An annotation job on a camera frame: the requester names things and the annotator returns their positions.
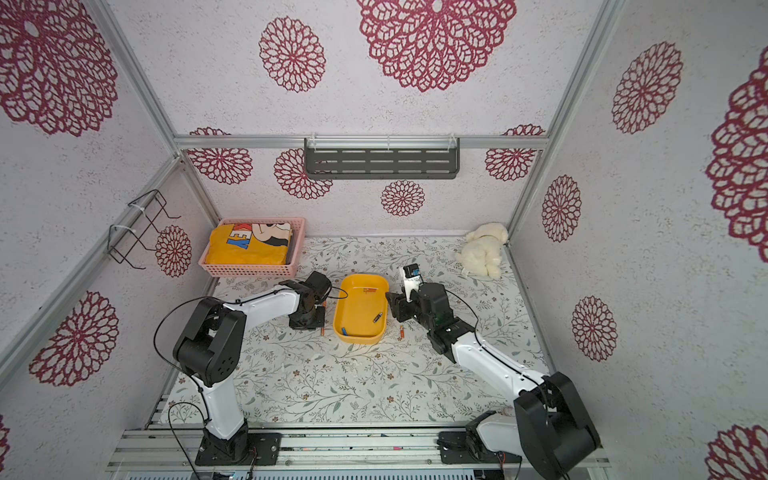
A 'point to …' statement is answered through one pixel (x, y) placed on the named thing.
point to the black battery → (378, 317)
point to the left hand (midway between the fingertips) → (312, 325)
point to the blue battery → (344, 331)
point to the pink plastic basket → (294, 253)
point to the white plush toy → (481, 251)
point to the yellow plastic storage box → (361, 310)
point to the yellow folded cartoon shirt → (260, 243)
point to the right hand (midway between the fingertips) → (392, 288)
